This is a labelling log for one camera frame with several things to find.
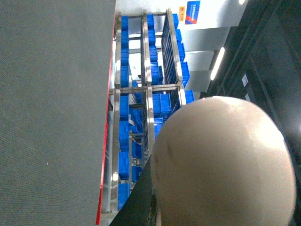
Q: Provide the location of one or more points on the beige plastic dustpan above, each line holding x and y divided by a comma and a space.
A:
222, 161

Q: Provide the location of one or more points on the steel shelf rack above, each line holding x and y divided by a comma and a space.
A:
147, 84

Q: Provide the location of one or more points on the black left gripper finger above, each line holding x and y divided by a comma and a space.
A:
140, 209

